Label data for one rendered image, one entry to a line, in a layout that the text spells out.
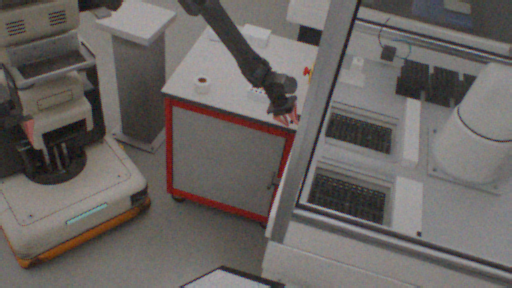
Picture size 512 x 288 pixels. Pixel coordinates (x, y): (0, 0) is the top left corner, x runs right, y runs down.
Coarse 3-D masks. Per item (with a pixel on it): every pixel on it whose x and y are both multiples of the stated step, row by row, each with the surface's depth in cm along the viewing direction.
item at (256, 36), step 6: (246, 24) 219; (246, 30) 215; (252, 30) 216; (258, 30) 216; (264, 30) 217; (270, 30) 218; (246, 36) 214; (252, 36) 213; (258, 36) 213; (264, 36) 213; (252, 42) 215; (258, 42) 214; (264, 42) 213
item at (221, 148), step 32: (192, 64) 200; (224, 64) 203; (288, 64) 209; (192, 96) 185; (224, 96) 187; (192, 128) 197; (224, 128) 192; (256, 128) 186; (288, 128) 180; (192, 160) 211; (224, 160) 205; (256, 160) 199; (192, 192) 228; (224, 192) 221; (256, 192) 214
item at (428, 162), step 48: (384, 0) 71; (432, 0) 69; (480, 0) 67; (384, 48) 77; (432, 48) 74; (480, 48) 72; (336, 96) 86; (384, 96) 83; (432, 96) 80; (480, 96) 78; (336, 144) 94; (384, 144) 90; (432, 144) 87; (480, 144) 84; (336, 192) 103; (384, 192) 99; (432, 192) 95; (480, 192) 92; (432, 240) 105; (480, 240) 101
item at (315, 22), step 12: (300, 0) 218; (312, 0) 216; (324, 0) 215; (288, 12) 224; (300, 12) 222; (312, 12) 220; (324, 12) 219; (300, 24) 226; (312, 24) 224; (324, 24) 223; (300, 36) 233; (312, 36) 232
